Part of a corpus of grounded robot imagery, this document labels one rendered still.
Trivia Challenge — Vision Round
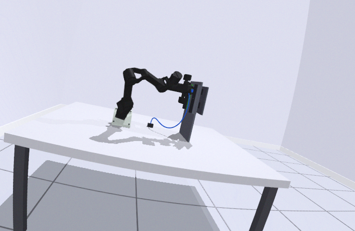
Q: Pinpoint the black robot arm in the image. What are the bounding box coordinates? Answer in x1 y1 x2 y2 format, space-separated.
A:
115 68 192 120

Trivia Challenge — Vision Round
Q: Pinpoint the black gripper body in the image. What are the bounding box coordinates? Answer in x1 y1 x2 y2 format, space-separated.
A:
175 74 192 104

